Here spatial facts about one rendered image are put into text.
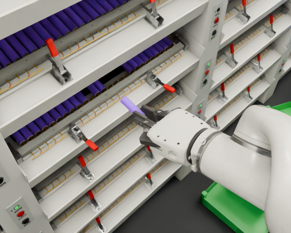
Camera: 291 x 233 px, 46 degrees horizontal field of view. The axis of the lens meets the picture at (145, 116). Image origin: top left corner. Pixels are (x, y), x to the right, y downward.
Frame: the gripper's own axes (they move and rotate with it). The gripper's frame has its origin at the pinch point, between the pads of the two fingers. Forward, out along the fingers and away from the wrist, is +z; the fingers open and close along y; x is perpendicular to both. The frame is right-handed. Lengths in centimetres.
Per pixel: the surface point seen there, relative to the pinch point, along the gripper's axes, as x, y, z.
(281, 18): -26, 100, 23
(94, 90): -2.7, 1.3, 21.6
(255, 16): -9, 66, 15
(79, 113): -3.8, -6.1, 18.8
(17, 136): -2.2, -21.0, 22.5
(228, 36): -9, 50, 15
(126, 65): -2.1, 13.6, 22.6
